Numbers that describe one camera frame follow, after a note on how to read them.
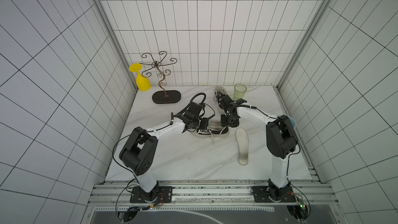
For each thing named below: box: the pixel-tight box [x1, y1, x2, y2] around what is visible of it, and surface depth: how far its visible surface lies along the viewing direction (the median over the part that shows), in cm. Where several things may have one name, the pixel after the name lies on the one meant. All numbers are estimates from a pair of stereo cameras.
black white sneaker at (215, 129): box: [196, 120, 230, 138], surface depth 91 cm
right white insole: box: [235, 127, 249, 166], surface depth 91 cm
